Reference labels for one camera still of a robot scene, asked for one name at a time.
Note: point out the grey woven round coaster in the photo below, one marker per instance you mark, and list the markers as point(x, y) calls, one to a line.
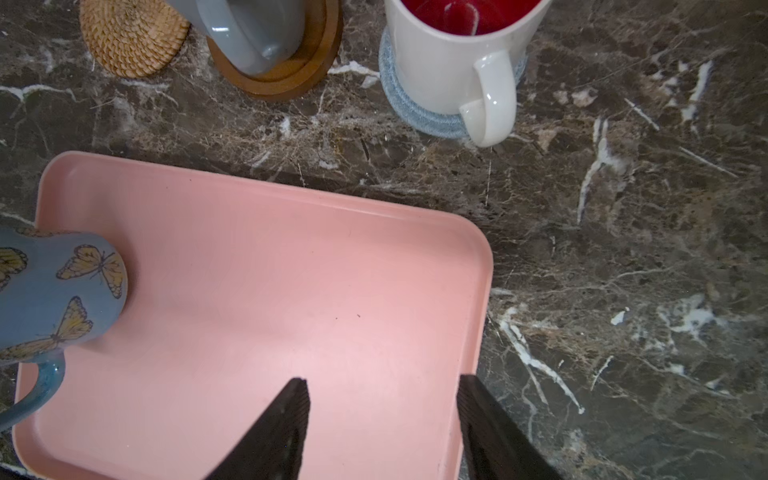
point(425, 121)

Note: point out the white mug red inside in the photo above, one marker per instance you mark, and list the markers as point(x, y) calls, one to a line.
point(465, 57)

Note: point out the pink rectangular tray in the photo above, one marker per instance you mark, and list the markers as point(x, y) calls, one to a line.
point(237, 286)

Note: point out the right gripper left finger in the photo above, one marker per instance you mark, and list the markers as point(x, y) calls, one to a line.
point(273, 446)

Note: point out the white mug front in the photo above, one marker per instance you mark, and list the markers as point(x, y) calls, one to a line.
point(254, 35)

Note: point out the woven rattan round coaster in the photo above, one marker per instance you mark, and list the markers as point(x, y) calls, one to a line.
point(132, 38)

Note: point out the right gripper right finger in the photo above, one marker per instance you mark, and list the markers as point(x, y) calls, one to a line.
point(494, 447)

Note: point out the blue mug yellow inside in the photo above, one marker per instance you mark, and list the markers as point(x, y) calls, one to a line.
point(58, 289)

